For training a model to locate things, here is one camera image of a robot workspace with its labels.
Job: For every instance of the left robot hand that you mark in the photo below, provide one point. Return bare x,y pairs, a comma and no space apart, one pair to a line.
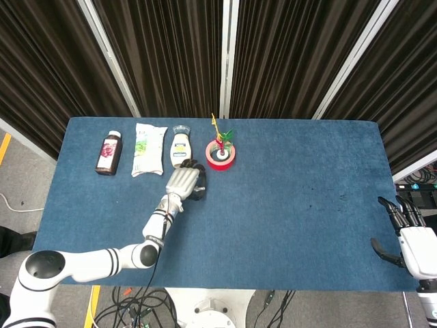
182,181

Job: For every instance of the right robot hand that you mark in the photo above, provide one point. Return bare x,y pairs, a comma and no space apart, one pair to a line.
420,249

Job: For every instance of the silver bolt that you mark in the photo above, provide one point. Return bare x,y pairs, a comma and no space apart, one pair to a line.
199,187

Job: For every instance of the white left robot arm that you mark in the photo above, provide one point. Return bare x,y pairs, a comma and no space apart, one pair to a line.
85,261

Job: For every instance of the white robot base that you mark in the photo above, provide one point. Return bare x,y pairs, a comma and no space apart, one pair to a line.
208,307

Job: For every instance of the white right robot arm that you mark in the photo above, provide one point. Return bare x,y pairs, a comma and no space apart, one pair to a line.
428,300

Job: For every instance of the cream mayonnaise bottle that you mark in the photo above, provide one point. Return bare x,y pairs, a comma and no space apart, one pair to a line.
180,147

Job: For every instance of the red tape roll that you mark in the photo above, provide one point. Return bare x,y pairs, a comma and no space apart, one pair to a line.
225,166

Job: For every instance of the white pouch with green print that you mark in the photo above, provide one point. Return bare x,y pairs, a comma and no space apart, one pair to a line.
148,150

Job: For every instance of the black power strip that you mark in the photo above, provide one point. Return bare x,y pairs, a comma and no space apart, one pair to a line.
414,196

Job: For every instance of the colourful artificial plant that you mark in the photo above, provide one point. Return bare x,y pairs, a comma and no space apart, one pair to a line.
228,134

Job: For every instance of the brown bottle with red label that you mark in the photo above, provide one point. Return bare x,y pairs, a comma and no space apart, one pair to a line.
108,153

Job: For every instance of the blue table cloth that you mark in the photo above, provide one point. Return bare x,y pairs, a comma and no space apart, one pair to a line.
273,205

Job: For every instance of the dark brown pleated curtain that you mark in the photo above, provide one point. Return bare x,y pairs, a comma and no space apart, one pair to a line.
170,58
403,85
51,68
283,58

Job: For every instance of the black floor object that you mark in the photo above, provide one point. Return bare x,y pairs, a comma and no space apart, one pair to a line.
13,241

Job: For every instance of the white frame post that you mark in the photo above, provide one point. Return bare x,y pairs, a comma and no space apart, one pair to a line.
228,58
355,58
414,171
110,58

